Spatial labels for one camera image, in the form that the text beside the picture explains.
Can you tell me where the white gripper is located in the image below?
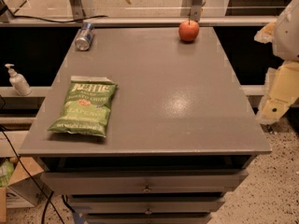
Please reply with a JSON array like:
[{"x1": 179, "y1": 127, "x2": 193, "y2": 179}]
[{"x1": 254, "y1": 21, "x2": 299, "y2": 125}]

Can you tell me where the red apple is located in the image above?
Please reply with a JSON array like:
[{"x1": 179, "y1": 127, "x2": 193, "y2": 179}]
[{"x1": 178, "y1": 20, "x2": 199, "y2": 42}]

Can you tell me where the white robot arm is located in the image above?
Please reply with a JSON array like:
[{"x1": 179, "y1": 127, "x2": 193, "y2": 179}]
[{"x1": 254, "y1": 0, "x2": 299, "y2": 125}]

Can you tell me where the green jalapeno chip bag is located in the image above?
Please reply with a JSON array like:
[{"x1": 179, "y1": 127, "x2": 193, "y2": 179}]
[{"x1": 49, "y1": 76, "x2": 118, "y2": 137}]

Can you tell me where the grey drawer cabinet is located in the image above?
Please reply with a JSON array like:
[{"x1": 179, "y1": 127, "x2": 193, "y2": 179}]
[{"x1": 21, "y1": 27, "x2": 270, "y2": 224}]

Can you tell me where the silver blue soda can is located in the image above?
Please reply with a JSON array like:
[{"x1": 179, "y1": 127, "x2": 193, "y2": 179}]
[{"x1": 75, "y1": 22, "x2": 94, "y2": 51}]

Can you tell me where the white pump soap bottle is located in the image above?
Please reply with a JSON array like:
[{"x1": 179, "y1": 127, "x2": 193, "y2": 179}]
[{"x1": 5, "y1": 63, "x2": 32, "y2": 96}]

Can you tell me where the cardboard box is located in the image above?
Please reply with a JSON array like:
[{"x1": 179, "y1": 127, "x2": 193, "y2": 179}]
[{"x1": 0, "y1": 157, "x2": 44, "y2": 224}]

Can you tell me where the green packet in box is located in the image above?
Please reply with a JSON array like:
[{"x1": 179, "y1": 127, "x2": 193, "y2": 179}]
[{"x1": 0, "y1": 161, "x2": 14, "y2": 188}]

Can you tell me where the grey metal frame post right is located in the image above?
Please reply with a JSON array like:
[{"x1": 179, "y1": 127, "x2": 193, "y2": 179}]
[{"x1": 190, "y1": 0, "x2": 204, "y2": 21}]

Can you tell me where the grey metal frame post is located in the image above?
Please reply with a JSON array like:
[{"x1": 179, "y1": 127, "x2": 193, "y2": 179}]
[
  {"x1": 190, "y1": 0, "x2": 204, "y2": 21},
  {"x1": 69, "y1": 0, "x2": 85, "y2": 20}
]

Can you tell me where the black floor cable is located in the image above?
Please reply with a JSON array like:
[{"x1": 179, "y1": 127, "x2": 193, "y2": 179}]
[{"x1": 0, "y1": 124, "x2": 66, "y2": 224}]

